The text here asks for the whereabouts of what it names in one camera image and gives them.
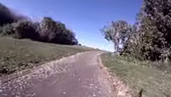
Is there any row of tall trees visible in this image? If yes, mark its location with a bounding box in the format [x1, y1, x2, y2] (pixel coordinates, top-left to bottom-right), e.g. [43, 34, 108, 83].
[95, 0, 171, 72]

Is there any dark wood of trees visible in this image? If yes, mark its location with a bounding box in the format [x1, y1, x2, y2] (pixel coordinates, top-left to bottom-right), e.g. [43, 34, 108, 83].
[0, 0, 85, 52]

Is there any grey gravel path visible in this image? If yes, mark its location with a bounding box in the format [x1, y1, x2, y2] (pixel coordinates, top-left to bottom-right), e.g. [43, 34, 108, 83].
[0, 32, 147, 97]

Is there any grass field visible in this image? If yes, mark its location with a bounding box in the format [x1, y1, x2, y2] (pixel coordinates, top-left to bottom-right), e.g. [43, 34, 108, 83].
[0, 30, 98, 97]

